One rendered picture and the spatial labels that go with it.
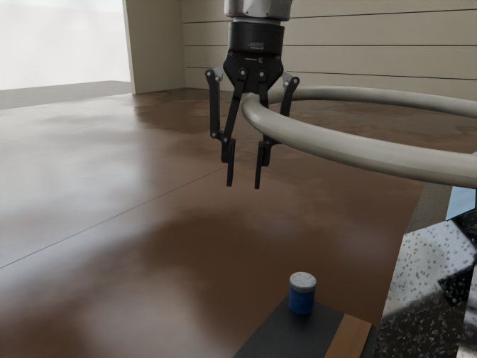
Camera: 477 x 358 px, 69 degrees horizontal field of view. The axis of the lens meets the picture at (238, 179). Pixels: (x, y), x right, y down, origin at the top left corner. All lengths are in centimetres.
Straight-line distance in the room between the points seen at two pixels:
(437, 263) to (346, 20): 668
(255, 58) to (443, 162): 27
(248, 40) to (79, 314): 133
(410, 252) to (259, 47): 35
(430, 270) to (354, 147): 24
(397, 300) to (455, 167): 25
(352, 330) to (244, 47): 115
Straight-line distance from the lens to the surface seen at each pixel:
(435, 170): 34
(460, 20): 672
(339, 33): 711
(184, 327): 143
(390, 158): 34
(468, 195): 59
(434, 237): 54
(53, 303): 169
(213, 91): 50
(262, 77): 49
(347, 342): 137
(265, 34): 47
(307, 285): 138
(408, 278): 54
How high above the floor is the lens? 99
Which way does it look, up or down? 21 degrees down
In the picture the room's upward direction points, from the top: straight up
